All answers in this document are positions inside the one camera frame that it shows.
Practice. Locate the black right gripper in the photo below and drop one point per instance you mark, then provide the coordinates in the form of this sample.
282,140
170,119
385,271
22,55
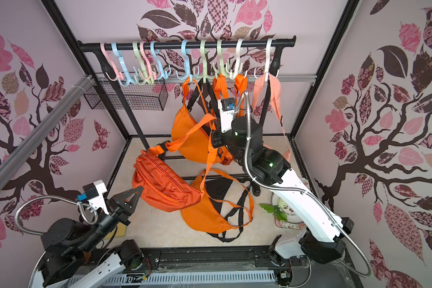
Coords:
218,139

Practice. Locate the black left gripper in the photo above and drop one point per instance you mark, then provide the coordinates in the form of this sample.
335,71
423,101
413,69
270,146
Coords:
124,207

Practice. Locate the orange bag bottom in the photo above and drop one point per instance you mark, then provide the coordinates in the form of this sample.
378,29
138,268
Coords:
194,138

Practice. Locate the pink fanny pack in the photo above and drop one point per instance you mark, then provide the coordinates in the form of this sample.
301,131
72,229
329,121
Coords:
275,90

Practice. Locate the light orange fanny pack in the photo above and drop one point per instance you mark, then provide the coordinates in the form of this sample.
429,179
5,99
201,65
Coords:
221,89

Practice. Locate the black fanny pack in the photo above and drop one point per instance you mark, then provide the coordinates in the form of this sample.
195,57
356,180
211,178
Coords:
205,96

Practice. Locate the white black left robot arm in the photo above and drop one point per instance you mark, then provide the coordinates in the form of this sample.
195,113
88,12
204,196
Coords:
70,244

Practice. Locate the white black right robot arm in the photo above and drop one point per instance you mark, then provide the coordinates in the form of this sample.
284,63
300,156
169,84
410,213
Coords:
269,166

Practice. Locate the green hook right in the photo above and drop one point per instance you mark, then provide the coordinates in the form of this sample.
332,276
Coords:
222,65

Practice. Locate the green hook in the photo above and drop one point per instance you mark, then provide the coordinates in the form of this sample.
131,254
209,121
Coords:
222,65
202,73
140,77

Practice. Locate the green hook middle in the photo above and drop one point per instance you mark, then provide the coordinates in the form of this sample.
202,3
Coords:
202,73

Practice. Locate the blue hook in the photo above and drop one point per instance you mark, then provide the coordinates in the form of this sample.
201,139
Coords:
185,61
159,73
125,77

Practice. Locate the pink hook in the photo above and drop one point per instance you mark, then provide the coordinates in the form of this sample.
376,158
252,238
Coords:
118,75
152,76

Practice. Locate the green hook left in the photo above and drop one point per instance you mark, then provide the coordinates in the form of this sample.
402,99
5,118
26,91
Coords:
140,77

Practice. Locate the blue hook left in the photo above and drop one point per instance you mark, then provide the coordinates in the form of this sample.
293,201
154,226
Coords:
125,77

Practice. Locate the yellow sponge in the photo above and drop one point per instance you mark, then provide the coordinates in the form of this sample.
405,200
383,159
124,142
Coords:
115,232

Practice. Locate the silver flexible conduit right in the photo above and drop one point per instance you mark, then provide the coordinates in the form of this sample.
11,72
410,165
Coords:
322,241

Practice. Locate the silver flexible conduit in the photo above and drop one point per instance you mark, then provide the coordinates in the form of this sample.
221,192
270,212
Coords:
322,241
23,250

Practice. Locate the silver flexible conduit left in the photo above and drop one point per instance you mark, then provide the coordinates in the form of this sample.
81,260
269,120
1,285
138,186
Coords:
23,250

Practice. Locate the floral placemat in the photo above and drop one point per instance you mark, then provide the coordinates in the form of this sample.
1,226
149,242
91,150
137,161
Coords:
294,221

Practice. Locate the dark grey clothes rack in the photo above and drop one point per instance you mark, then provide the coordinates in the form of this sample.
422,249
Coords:
108,69

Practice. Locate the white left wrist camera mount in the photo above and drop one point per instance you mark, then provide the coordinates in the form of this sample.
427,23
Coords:
94,195

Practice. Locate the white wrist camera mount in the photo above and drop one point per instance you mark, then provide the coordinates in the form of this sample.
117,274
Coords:
227,108
94,195

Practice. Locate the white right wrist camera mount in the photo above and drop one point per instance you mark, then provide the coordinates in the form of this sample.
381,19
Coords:
227,108

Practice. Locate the orange bag with black straps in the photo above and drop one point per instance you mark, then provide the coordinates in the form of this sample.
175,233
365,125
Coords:
216,216

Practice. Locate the white slotted cable duct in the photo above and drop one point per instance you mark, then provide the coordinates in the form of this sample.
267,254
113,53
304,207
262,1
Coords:
185,278

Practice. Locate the black wire basket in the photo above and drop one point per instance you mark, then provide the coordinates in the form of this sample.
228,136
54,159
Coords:
138,97

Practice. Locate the aluminium rail left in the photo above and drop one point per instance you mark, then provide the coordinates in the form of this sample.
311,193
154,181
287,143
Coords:
23,152

